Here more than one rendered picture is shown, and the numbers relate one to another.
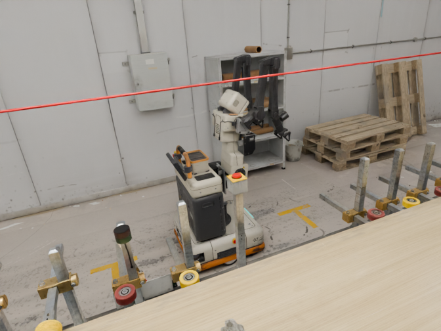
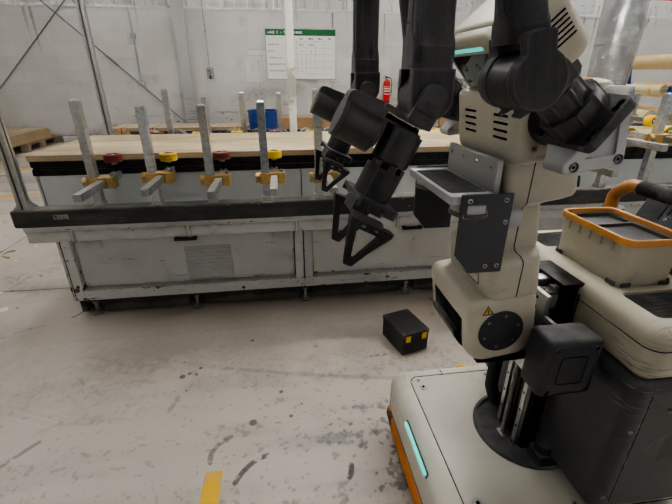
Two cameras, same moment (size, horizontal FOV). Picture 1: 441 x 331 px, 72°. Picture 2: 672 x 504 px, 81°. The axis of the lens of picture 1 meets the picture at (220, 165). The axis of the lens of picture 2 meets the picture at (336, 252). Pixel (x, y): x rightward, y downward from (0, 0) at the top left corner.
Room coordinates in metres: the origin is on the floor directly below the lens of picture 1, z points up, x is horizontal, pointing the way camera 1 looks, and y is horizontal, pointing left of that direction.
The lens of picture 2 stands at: (3.25, -0.27, 1.24)
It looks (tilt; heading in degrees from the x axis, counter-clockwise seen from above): 24 degrees down; 193
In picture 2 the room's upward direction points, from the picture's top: straight up
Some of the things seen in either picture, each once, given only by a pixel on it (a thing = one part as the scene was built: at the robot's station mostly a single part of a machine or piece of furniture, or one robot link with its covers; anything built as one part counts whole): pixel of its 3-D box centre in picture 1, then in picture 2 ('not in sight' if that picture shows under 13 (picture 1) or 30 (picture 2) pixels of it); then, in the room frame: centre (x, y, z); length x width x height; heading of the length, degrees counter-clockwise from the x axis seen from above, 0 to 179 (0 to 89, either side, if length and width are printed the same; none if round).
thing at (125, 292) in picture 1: (127, 301); not in sight; (0.90, 0.41, 0.85); 0.08 x 0.08 x 0.11
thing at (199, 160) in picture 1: (196, 161); (613, 243); (2.25, 0.19, 0.87); 0.23 x 0.15 x 0.11; 20
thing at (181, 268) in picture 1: (186, 270); not in sight; (1.10, 0.20, 0.81); 0.14 x 0.06 x 0.05; 110
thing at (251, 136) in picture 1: (241, 138); (460, 201); (2.39, -0.19, 0.99); 0.28 x 0.16 x 0.22; 20
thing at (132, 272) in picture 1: (131, 269); not in sight; (1.02, 0.41, 0.91); 0.04 x 0.04 x 0.48; 20
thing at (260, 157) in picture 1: (247, 116); not in sight; (3.88, -0.40, 0.78); 0.90 x 0.45 x 1.55; 110
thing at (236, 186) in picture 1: (237, 184); not in sight; (1.19, -0.07, 1.18); 0.07 x 0.07 x 0.08; 20
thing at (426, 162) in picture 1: (422, 179); (208, 160); (1.63, -1.23, 0.89); 0.04 x 0.04 x 0.48; 20
